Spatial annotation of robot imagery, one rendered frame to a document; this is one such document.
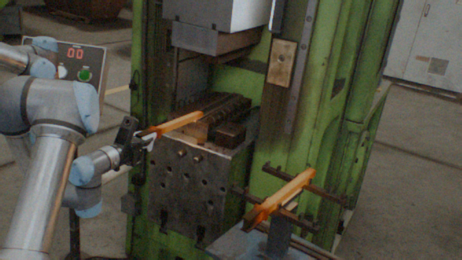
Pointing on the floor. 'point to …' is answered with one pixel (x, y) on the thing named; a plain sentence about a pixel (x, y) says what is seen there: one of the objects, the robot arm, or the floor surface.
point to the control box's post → (74, 228)
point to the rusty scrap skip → (86, 9)
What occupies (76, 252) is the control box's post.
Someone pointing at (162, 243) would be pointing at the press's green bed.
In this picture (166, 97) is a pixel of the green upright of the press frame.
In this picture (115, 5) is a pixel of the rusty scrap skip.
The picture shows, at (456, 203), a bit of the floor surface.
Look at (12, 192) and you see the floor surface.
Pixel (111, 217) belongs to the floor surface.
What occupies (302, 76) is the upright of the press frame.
